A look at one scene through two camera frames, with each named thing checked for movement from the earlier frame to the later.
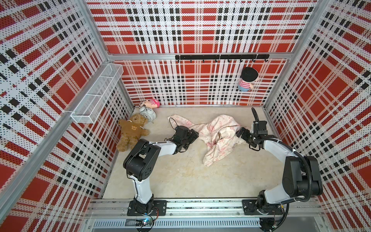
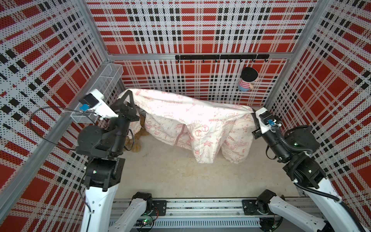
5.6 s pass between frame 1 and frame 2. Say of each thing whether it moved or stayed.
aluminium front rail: stayed
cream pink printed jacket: moved
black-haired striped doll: stayed
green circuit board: stayed
